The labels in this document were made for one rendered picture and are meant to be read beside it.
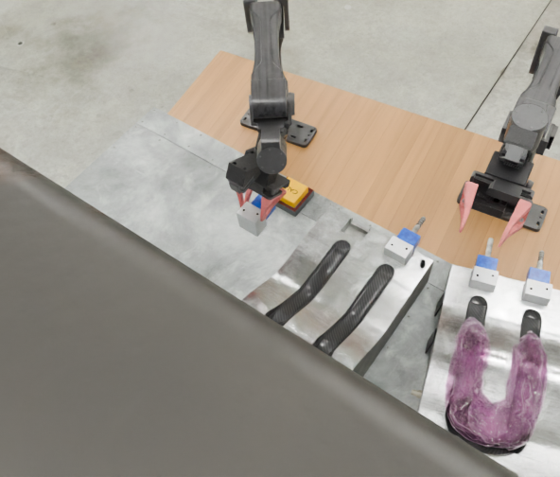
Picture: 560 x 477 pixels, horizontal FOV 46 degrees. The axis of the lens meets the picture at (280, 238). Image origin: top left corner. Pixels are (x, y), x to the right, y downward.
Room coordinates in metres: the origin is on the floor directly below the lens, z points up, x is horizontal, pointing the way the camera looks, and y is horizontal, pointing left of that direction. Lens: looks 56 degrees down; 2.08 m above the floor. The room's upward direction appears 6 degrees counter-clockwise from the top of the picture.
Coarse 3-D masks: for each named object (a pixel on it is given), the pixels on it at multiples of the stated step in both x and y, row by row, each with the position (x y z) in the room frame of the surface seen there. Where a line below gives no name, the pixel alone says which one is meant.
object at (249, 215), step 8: (256, 200) 0.86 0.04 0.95; (240, 208) 0.84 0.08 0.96; (248, 208) 0.83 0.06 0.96; (256, 208) 0.83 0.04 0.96; (272, 208) 0.85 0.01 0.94; (240, 216) 0.82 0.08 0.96; (248, 216) 0.81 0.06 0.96; (256, 216) 0.81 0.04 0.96; (240, 224) 0.82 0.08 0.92; (248, 224) 0.81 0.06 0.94; (256, 224) 0.80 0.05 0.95; (264, 224) 0.82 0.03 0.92; (256, 232) 0.80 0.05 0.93
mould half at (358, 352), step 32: (320, 224) 0.82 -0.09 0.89; (320, 256) 0.74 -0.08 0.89; (352, 256) 0.73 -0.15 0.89; (384, 256) 0.72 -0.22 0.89; (416, 256) 0.72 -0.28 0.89; (256, 288) 0.67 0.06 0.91; (288, 288) 0.67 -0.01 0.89; (352, 288) 0.66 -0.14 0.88; (416, 288) 0.65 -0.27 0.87; (320, 320) 0.58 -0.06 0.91; (384, 320) 0.58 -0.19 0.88; (352, 352) 0.50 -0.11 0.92
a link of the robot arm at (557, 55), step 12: (540, 36) 0.97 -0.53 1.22; (552, 36) 0.96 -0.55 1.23; (540, 48) 0.97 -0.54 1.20; (552, 48) 0.93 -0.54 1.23; (540, 60) 0.94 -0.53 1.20; (552, 60) 0.90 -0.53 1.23; (540, 72) 0.87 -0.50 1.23; (552, 72) 0.87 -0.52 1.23; (540, 84) 0.84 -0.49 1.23; (552, 84) 0.84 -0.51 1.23; (528, 96) 0.82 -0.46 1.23; (540, 96) 0.81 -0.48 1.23; (552, 96) 0.81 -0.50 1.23; (552, 108) 0.78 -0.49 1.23
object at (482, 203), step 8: (472, 184) 0.64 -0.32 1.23; (464, 192) 0.63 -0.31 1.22; (472, 192) 0.62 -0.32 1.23; (480, 192) 0.65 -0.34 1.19; (464, 200) 0.61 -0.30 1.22; (472, 200) 0.61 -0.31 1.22; (480, 200) 0.64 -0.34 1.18; (488, 200) 0.63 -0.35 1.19; (464, 208) 0.60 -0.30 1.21; (480, 208) 0.63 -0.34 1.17; (488, 208) 0.62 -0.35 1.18; (496, 208) 0.62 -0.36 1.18; (504, 208) 0.61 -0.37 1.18; (464, 216) 0.59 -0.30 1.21; (496, 216) 0.61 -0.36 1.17
